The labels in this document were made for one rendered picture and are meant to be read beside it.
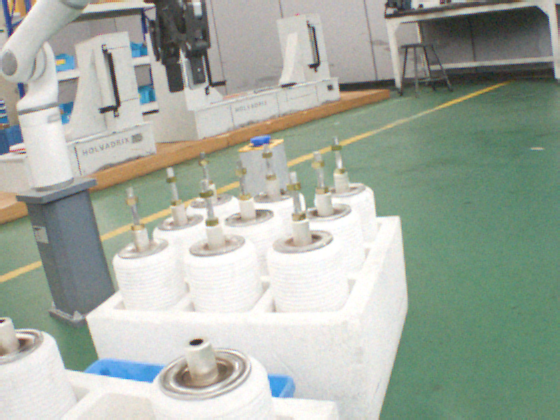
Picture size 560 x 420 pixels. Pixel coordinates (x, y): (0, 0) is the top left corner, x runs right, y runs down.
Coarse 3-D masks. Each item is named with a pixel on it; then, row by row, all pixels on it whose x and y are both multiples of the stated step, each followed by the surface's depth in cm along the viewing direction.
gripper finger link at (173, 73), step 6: (168, 66) 71; (174, 66) 72; (180, 66) 72; (168, 72) 71; (174, 72) 72; (180, 72) 72; (168, 78) 71; (174, 78) 72; (180, 78) 72; (168, 84) 71; (174, 84) 72; (180, 84) 72; (168, 90) 72; (174, 90) 72; (180, 90) 73
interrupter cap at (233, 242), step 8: (224, 240) 76; (232, 240) 76; (240, 240) 75; (192, 248) 75; (200, 248) 74; (208, 248) 75; (224, 248) 73; (232, 248) 72; (200, 256) 72; (208, 256) 71
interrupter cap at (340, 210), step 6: (336, 204) 84; (342, 204) 83; (348, 204) 83; (306, 210) 83; (312, 210) 83; (336, 210) 82; (342, 210) 80; (348, 210) 80; (306, 216) 81; (312, 216) 80; (318, 216) 81; (324, 216) 79; (330, 216) 79; (336, 216) 78; (342, 216) 78; (312, 222) 78; (318, 222) 78
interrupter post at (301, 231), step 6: (294, 222) 69; (300, 222) 69; (306, 222) 69; (294, 228) 69; (300, 228) 69; (306, 228) 69; (294, 234) 70; (300, 234) 69; (306, 234) 69; (294, 240) 70; (300, 240) 69; (306, 240) 70
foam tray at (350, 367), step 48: (384, 240) 87; (384, 288) 79; (96, 336) 76; (144, 336) 73; (192, 336) 71; (240, 336) 68; (288, 336) 66; (336, 336) 64; (384, 336) 78; (336, 384) 66; (384, 384) 76
